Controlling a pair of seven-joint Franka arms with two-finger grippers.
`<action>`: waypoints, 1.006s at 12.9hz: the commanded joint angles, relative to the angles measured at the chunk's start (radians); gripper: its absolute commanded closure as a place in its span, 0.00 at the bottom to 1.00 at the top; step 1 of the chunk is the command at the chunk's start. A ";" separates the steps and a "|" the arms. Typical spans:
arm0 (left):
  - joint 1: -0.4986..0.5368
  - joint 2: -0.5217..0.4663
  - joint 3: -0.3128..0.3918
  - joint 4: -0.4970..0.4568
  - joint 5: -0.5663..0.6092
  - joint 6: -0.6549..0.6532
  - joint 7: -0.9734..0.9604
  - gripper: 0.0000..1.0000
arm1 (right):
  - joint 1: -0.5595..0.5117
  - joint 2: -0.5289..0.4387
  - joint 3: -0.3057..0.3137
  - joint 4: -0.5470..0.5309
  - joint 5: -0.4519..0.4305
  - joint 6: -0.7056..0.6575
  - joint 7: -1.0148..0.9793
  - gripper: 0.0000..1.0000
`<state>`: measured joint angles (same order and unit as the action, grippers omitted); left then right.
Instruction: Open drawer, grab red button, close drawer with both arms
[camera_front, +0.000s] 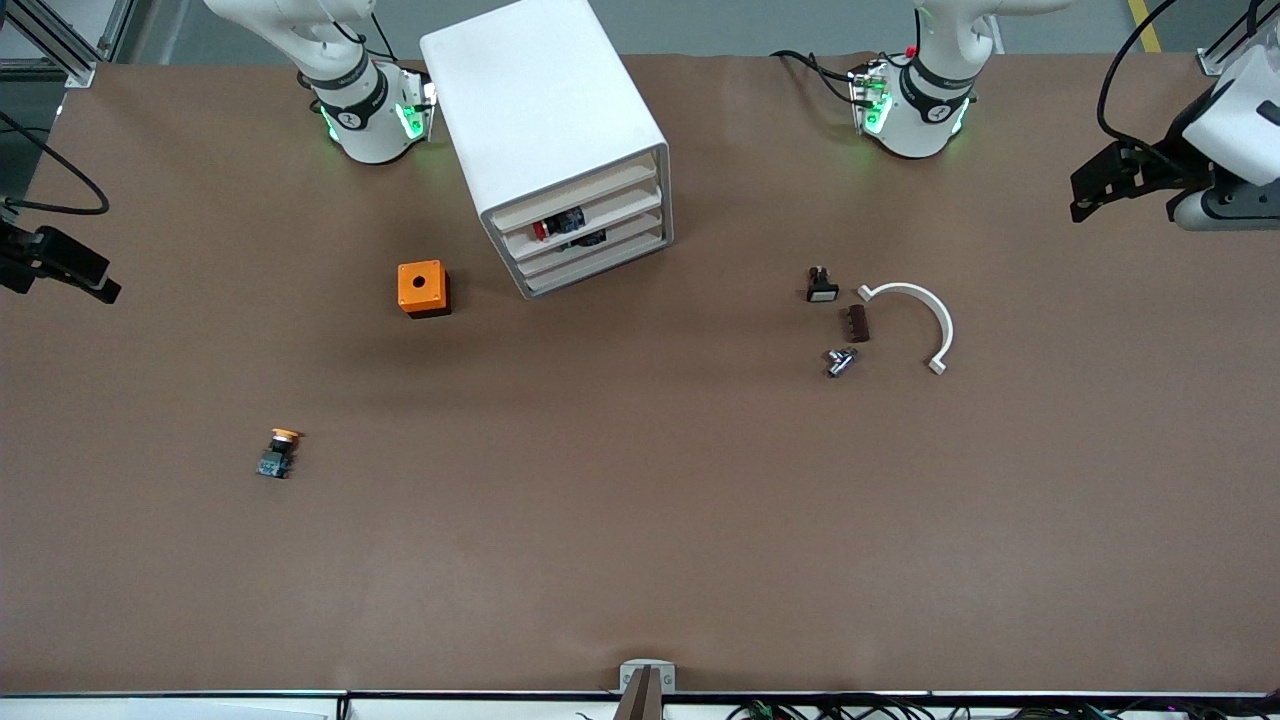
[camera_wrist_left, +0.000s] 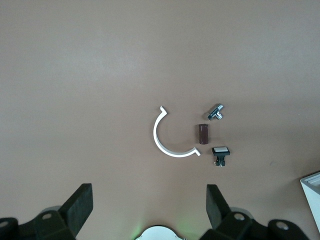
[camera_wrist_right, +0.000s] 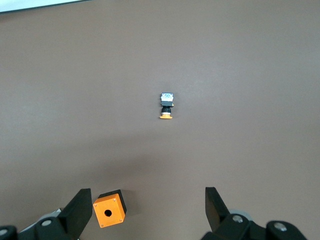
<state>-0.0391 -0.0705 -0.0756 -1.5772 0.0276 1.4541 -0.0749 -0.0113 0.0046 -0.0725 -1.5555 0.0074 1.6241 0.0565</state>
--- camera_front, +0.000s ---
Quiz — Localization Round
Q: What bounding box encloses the red push button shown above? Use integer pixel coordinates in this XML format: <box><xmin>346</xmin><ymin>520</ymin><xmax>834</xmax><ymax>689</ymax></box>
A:
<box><xmin>533</xmin><ymin>208</ymin><xmax>587</xmax><ymax>243</ymax></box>

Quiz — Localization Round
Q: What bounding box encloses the orange push button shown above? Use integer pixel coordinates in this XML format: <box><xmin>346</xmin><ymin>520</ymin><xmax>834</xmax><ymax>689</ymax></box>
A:
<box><xmin>256</xmin><ymin>428</ymin><xmax>303</xmax><ymax>481</ymax></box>

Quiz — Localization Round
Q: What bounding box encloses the orange box with hole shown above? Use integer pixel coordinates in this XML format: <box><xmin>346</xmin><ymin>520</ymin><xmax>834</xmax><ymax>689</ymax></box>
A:
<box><xmin>397</xmin><ymin>260</ymin><xmax>452</xmax><ymax>320</ymax></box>

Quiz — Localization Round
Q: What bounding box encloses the aluminium frame post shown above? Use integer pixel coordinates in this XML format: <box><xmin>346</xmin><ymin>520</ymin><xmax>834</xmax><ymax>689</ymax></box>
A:
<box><xmin>1198</xmin><ymin>0</ymin><xmax>1280</xmax><ymax>77</ymax></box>
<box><xmin>0</xmin><ymin>0</ymin><xmax>136</xmax><ymax>89</ymax></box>

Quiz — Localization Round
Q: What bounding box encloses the white curved bracket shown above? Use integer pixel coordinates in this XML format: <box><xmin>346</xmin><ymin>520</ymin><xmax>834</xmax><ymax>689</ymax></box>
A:
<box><xmin>857</xmin><ymin>282</ymin><xmax>956</xmax><ymax>377</ymax></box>

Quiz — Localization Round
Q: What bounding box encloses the white table edge rail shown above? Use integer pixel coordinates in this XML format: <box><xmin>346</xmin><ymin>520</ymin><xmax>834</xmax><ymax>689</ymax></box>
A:
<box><xmin>0</xmin><ymin>690</ymin><xmax>1280</xmax><ymax>720</ymax></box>

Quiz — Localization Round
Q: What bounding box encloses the black cable bundle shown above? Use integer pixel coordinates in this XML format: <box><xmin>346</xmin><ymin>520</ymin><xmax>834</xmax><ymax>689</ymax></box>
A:
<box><xmin>575</xmin><ymin>693</ymin><xmax>1280</xmax><ymax>720</ymax></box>

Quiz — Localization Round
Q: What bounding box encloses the grey mount bracket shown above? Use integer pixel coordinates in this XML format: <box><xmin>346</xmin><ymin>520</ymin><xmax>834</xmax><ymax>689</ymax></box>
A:
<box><xmin>615</xmin><ymin>658</ymin><xmax>678</xmax><ymax>720</ymax></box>

